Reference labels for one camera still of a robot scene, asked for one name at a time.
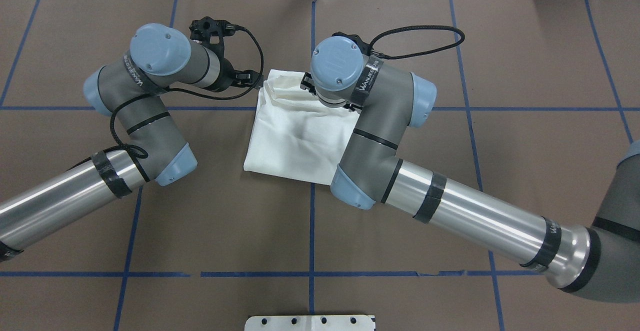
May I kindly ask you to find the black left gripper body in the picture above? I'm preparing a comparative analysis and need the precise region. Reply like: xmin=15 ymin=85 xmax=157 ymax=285
xmin=189 ymin=17 xmax=265 ymax=93

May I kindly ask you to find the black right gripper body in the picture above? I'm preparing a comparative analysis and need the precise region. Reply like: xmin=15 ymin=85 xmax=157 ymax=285
xmin=299 ymin=32 xmax=383 ymax=109

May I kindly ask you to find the white long-sleeve printed shirt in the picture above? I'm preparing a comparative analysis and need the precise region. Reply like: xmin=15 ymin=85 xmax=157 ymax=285
xmin=243 ymin=69 xmax=359 ymax=185

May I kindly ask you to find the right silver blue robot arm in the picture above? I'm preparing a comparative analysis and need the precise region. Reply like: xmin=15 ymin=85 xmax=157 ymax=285
xmin=301 ymin=32 xmax=639 ymax=303

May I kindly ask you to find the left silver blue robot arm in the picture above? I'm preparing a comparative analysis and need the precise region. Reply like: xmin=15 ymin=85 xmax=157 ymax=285
xmin=1 ymin=16 xmax=265 ymax=262

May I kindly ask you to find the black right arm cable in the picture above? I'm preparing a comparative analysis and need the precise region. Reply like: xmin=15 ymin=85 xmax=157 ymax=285
xmin=369 ymin=25 xmax=466 ymax=61

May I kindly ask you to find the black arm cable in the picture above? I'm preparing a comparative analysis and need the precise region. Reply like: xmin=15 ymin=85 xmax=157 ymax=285
xmin=109 ymin=23 xmax=265 ymax=159
xmin=369 ymin=25 xmax=466 ymax=61

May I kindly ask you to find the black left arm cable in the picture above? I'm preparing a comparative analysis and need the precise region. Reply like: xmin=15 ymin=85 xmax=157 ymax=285
xmin=109 ymin=23 xmax=265 ymax=159

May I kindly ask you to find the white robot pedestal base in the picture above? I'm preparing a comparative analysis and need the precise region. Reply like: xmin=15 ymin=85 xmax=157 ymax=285
xmin=244 ymin=314 xmax=377 ymax=331

